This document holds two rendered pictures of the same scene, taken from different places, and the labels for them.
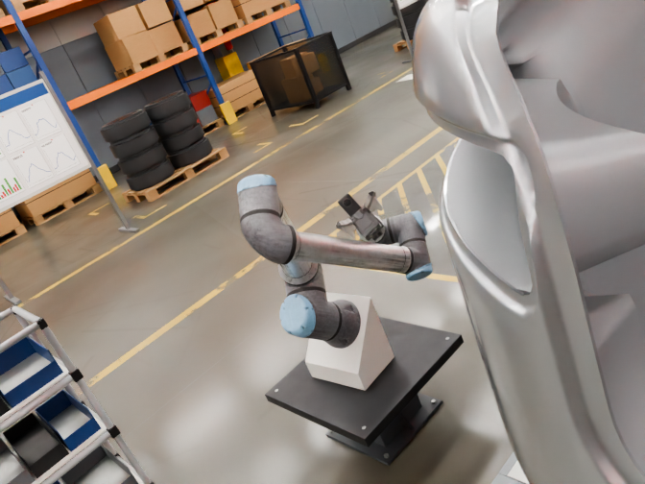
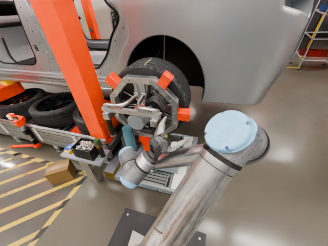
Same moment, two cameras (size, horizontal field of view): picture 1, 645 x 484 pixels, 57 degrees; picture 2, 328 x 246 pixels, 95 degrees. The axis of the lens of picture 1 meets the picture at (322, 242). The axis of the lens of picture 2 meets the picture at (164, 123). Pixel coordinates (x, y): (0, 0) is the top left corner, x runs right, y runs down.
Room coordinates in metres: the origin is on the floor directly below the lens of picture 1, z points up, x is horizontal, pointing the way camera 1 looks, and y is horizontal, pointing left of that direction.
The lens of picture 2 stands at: (2.02, 0.25, 1.49)
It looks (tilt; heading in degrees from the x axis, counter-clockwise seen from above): 38 degrees down; 234
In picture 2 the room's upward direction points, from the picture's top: 3 degrees counter-clockwise
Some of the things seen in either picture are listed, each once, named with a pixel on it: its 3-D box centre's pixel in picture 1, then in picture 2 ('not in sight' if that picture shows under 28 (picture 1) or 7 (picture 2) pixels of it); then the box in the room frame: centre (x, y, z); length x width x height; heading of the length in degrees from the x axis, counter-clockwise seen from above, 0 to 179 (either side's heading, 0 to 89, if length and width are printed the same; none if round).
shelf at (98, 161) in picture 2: not in sight; (85, 153); (2.05, -0.97, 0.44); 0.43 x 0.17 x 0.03; 125
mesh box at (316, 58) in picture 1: (299, 75); not in sight; (10.20, -0.73, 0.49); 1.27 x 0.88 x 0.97; 35
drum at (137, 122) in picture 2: not in sight; (141, 114); (1.59, -0.61, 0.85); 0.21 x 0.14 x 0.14; 35
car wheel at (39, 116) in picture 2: not in sight; (59, 108); (2.09, -2.17, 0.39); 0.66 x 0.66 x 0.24
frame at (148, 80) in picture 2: not in sight; (144, 110); (1.53, -0.66, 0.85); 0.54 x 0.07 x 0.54; 125
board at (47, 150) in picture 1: (27, 185); not in sight; (6.46, 2.64, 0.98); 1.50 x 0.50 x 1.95; 125
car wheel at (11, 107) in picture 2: not in sight; (23, 103); (2.51, -2.75, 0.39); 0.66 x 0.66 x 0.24
